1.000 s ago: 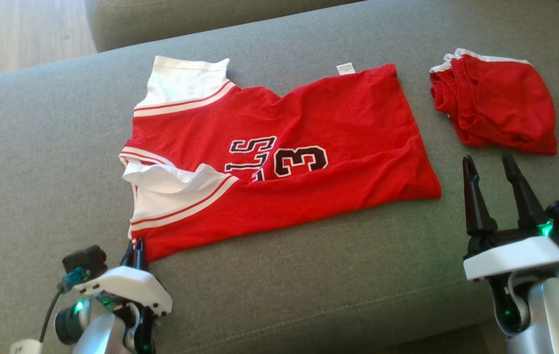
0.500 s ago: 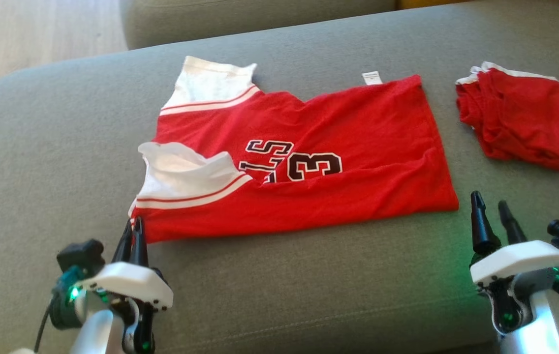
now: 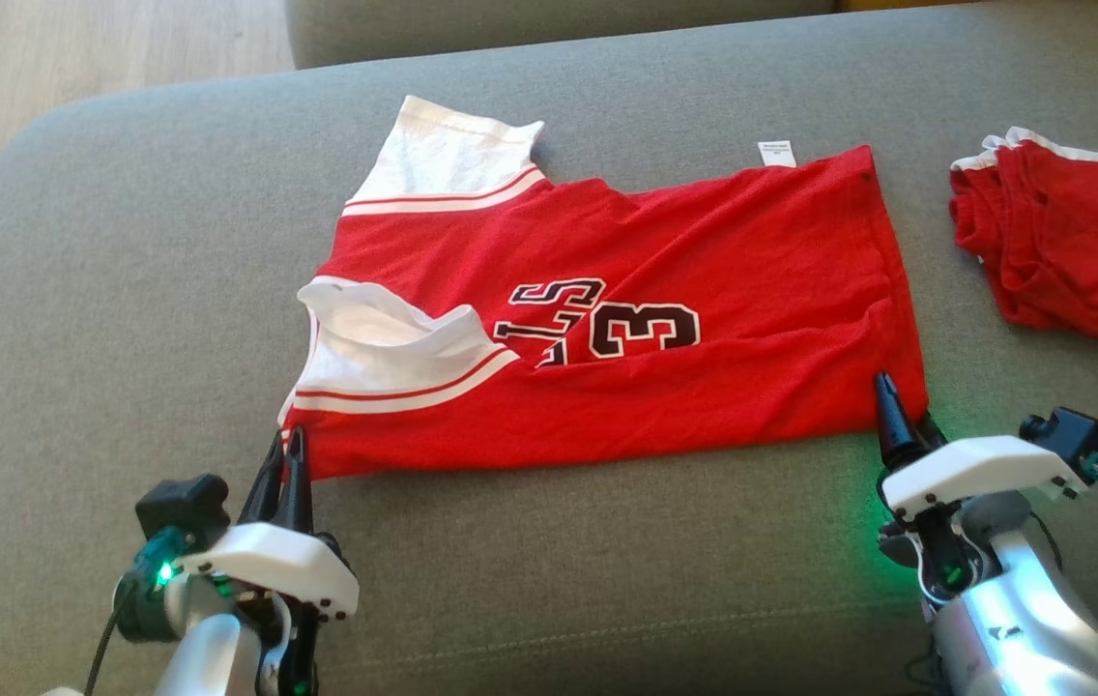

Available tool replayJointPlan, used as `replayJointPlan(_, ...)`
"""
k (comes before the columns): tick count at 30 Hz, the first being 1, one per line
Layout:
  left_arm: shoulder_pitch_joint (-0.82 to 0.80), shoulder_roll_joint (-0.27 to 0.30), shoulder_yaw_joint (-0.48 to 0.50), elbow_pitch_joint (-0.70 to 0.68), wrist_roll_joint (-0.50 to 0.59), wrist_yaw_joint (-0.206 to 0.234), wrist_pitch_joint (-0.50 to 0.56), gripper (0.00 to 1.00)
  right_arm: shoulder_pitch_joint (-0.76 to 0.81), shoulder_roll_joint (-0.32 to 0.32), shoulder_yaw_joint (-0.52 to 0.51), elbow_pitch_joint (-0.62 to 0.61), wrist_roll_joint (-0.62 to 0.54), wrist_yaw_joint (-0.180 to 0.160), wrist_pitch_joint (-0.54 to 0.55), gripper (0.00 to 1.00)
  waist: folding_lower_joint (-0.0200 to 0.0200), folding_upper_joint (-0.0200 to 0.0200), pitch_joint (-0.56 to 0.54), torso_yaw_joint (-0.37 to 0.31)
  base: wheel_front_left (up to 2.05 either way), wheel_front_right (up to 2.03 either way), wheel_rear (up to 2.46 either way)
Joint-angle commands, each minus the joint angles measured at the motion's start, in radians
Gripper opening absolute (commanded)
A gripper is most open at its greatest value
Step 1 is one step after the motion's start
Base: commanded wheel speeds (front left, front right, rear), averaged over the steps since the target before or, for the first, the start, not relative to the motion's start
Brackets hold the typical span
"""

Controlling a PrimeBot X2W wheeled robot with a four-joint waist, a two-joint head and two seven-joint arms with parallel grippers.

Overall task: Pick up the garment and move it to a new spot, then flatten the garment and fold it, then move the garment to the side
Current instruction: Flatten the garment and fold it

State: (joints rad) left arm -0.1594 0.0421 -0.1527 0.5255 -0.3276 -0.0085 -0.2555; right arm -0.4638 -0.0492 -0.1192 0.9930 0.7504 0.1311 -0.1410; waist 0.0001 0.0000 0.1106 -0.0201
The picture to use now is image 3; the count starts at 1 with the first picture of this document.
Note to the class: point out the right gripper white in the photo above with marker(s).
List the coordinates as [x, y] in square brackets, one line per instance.
[984, 466]

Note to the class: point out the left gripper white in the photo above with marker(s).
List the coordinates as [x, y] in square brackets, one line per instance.
[278, 565]

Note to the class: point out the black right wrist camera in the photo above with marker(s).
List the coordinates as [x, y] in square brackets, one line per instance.
[1076, 435]

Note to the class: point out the red shorts white trim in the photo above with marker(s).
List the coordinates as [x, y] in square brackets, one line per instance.
[1061, 242]

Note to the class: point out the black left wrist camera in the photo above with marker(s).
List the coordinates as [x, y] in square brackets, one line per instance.
[182, 507]

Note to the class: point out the red basketball jersey white sleeves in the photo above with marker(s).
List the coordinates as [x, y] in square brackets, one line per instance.
[704, 387]

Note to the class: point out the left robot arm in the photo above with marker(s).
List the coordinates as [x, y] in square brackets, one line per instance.
[206, 657]

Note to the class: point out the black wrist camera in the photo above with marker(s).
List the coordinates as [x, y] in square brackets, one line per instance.
[182, 507]
[1076, 435]

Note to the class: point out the grey couch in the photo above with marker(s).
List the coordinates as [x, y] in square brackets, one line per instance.
[549, 580]

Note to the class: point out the long beige sofa seat cushion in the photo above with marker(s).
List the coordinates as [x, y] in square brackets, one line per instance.
[510, 24]

